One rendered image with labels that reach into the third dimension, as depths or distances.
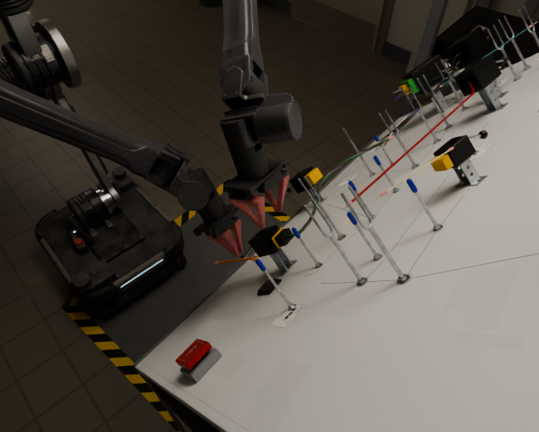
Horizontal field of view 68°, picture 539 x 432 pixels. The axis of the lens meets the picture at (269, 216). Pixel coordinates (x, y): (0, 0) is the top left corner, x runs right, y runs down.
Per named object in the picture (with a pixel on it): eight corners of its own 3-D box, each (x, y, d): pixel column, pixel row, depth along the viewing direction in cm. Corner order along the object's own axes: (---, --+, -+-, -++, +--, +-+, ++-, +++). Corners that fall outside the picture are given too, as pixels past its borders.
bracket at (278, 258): (290, 262, 82) (276, 243, 81) (297, 261, 80) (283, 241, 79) (277, 276, 80) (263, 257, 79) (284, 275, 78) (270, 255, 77)
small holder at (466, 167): (512, 155, 62) (490, 117, 61) (472, 189, 60) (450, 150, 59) (488, 159, 67) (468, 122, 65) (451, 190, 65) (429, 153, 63)
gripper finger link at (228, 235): (260, 242, 88) (240, 206, 85) (240, 261, 84) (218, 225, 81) (242, 243, 93) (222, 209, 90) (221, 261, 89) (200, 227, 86)
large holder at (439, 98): (491, 81, 109) (466, 34, 106) (436, 118, 110) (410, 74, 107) (478, 84, 115) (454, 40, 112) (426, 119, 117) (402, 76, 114)
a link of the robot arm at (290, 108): (248, 94, 72) (224, 68, 64) (309, 83, 67) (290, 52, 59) (243, 157, 69) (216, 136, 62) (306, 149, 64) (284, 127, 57)
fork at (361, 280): (363, 286, 55) (307, 205, 52) (354, 287, 57) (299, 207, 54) (370, 278, 56) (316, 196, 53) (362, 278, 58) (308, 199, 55)
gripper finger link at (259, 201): (291, 215, 73) (278, 171, 68) (268, 238, 69) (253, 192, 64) (263, 211, 77) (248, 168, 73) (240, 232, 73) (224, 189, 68)
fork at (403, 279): (405, 285, 49) (344, 192, 47) (394, 285, 51) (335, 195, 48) (413, 274, 50) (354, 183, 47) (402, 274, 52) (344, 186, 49)
